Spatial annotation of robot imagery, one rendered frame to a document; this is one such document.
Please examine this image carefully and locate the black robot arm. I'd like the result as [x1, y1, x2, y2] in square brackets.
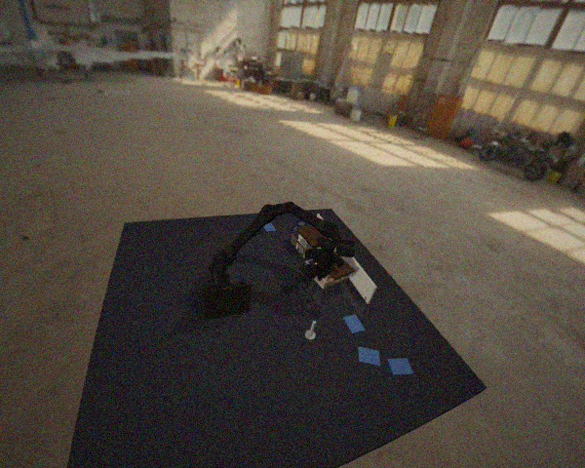
[208, 202, 355, 288]

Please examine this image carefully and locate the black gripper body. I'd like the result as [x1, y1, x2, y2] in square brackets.
[301, 252, 344, 280]

